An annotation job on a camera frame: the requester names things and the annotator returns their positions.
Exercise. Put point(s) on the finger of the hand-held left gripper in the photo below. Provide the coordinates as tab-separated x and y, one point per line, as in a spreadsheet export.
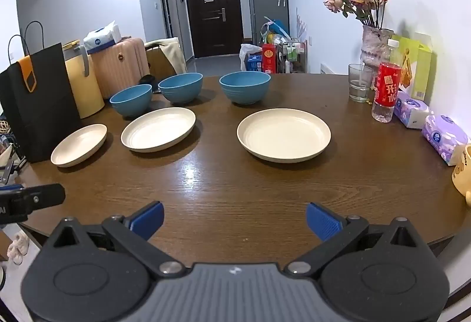
44	194

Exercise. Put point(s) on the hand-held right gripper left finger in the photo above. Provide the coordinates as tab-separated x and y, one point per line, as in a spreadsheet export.
149	220

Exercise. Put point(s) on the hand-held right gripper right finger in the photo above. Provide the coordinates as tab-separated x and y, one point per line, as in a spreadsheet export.
323	222

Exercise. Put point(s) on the cream round plate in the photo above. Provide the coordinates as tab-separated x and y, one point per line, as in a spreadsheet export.
158	128
283	134
79	145

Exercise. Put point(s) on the blue ribbed bowl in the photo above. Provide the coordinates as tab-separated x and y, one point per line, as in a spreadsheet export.
180	90
130	103
244	90

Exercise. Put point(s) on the white shoes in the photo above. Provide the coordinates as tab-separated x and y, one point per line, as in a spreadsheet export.
18	246

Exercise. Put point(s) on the cluttered low shelf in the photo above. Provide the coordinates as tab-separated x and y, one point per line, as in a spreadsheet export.
9	149

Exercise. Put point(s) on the black paper bag orange tag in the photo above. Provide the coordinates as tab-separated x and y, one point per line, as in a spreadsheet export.
40	104

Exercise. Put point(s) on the popcorn crumbs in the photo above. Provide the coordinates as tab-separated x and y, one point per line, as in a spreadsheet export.
366	100

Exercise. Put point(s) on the clear drinking glass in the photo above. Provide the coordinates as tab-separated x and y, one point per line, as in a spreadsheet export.
360	86

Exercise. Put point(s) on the black round case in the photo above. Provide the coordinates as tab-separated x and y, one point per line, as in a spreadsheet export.
149	80

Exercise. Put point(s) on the small purple tissue pack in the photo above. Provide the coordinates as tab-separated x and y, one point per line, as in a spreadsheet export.
410	110

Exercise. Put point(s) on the large purple tissue pack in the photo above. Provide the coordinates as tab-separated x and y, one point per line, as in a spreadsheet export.
443	138

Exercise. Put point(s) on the pink ribbed suitcase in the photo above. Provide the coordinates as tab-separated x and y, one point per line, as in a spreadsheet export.
121	68

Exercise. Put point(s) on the yellow bear mug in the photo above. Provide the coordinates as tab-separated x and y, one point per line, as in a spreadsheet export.
463	171

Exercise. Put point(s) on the water bottle red label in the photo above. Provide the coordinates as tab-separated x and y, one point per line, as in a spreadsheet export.
386	86

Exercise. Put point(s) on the clear straw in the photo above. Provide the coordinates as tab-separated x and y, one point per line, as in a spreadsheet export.
363	77

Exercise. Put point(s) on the wooden chair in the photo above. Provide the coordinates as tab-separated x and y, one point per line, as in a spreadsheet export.
158	62

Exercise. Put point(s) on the white plastic bottle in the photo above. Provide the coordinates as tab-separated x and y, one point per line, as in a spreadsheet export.
287	66

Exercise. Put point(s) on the white tissue pack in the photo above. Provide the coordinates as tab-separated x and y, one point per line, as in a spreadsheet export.
101	36

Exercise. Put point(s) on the chair with beige cloth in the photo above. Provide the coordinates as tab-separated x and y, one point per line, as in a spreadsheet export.
174	55

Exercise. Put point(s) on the red gift box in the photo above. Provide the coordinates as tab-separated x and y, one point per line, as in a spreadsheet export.
268	58

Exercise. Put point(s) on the blue carton box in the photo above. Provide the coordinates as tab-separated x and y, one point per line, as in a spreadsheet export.
254	62

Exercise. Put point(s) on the green snack box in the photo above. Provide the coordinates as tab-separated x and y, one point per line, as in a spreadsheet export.
419	68

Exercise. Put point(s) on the white plastic bag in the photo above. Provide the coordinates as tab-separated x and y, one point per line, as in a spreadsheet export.
245	53

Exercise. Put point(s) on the colourful shopping bag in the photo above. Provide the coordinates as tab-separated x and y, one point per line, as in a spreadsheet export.
274	31

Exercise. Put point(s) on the dark entrance door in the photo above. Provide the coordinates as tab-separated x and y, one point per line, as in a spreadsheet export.
213	31

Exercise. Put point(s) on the grey refrigerator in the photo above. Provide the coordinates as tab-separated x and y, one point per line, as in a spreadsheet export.
265	12

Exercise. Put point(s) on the glass sliding door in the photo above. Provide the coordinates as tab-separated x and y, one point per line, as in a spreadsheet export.
165	1

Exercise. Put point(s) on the pink wall ornament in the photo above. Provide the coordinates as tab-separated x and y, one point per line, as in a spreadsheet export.
301	25

